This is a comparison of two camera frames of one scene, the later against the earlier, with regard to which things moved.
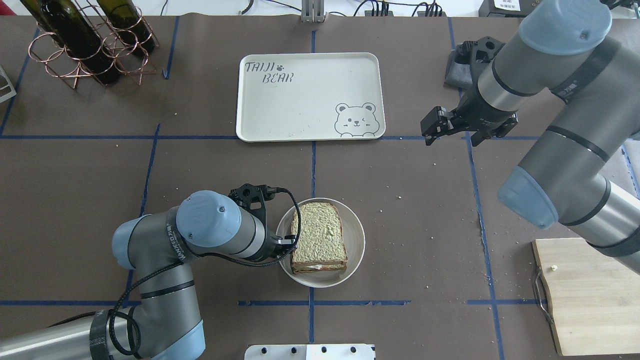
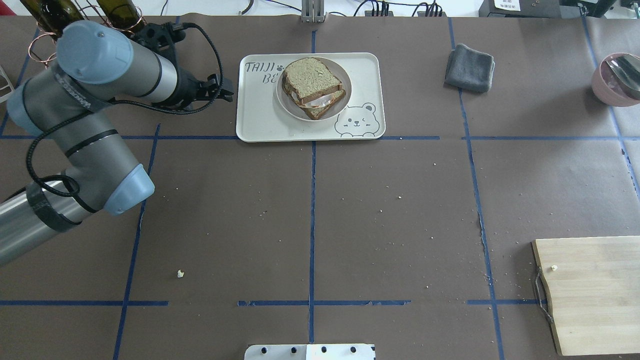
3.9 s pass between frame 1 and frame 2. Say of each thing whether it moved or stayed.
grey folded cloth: stayed
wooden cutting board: stayed
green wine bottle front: stayed
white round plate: moved
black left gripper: moved
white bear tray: stayed
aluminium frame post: stayed
